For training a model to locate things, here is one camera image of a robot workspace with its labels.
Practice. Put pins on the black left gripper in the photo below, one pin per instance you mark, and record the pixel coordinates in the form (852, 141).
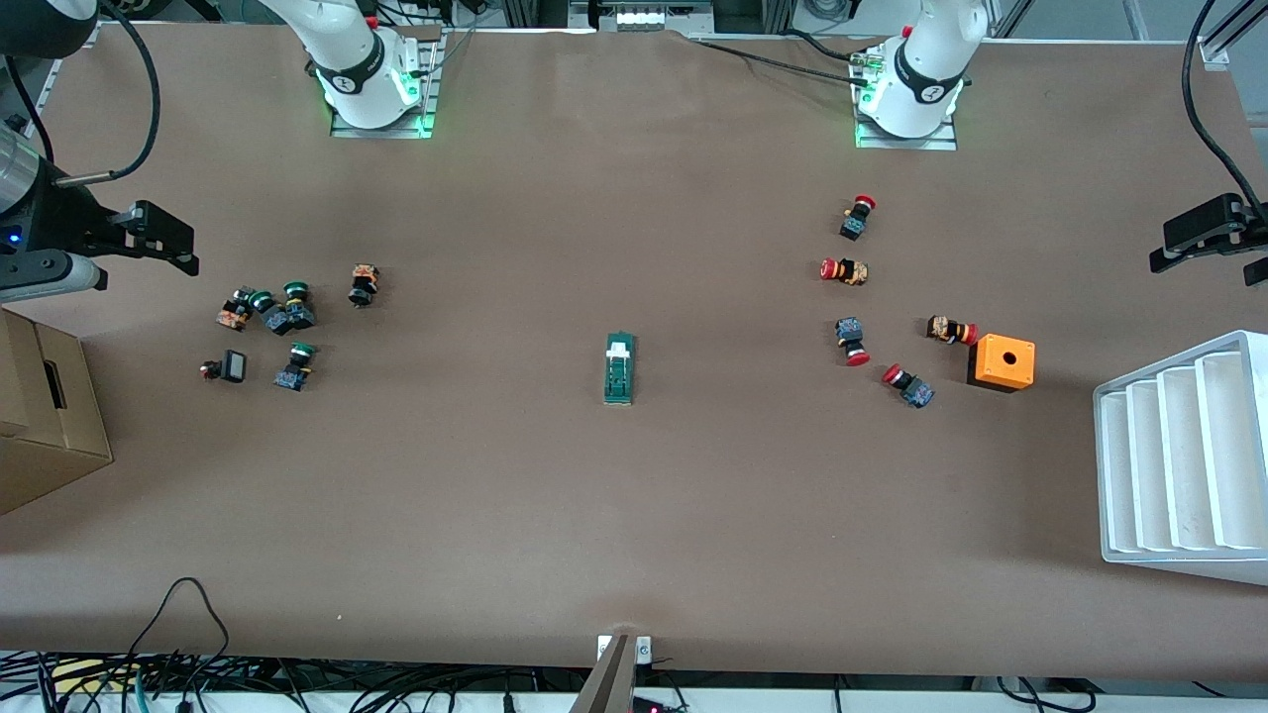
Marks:
(1250, 226)

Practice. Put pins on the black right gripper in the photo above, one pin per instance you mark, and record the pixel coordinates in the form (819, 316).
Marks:
(61, 224)

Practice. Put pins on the green load switch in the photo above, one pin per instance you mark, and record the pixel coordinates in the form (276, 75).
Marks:
(620, 368)

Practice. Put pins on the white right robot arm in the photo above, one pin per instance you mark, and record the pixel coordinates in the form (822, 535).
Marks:
(357, 59)

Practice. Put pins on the green pushbutton blue block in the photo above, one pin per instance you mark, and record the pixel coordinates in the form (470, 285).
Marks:
(295, 368)
(269, 315)

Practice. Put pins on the black rectangular pushbutton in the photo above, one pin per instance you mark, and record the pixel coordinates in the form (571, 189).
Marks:
(230, 367)

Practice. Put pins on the green pushbutton black block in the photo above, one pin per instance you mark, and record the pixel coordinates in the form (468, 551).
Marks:
(298, 307)

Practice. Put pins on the aluminium table edge profile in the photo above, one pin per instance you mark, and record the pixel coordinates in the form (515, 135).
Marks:
(48, 97)

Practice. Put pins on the brown cardboard box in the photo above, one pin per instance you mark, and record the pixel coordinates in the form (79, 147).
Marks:
(45, 426)

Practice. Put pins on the white slotted tray rack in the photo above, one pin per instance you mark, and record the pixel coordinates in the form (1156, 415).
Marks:
(1184, 465)

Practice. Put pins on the red emergency button orange block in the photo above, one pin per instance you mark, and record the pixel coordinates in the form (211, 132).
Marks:
(951, 330)
(845, 271)

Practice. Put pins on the red emergency button blue block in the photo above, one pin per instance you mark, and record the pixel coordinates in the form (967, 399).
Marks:
(851, 339)
(909, 386)

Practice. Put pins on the red emergency button black block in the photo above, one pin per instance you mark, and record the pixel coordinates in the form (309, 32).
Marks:
(857, 218)

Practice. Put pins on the white power strip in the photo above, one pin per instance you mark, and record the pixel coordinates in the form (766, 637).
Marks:
(649, 17)

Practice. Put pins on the aluminium corner bracket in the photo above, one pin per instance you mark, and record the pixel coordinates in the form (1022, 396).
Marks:
(1215, 51)

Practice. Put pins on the black selector switch orange block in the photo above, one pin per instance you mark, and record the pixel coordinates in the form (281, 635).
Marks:
(363, 285)

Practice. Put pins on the orange button enclosure box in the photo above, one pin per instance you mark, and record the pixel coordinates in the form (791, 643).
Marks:
(1003, 364)

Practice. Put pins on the aluminium arm base plate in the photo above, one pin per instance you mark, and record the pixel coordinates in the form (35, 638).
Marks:
(946, 139)
(428, 89)

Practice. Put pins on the grey camera mounting bar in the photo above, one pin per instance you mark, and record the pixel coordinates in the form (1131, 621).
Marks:
(606, 683)

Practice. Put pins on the white mounting bracket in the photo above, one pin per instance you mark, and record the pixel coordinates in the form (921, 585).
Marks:
(644, 649)

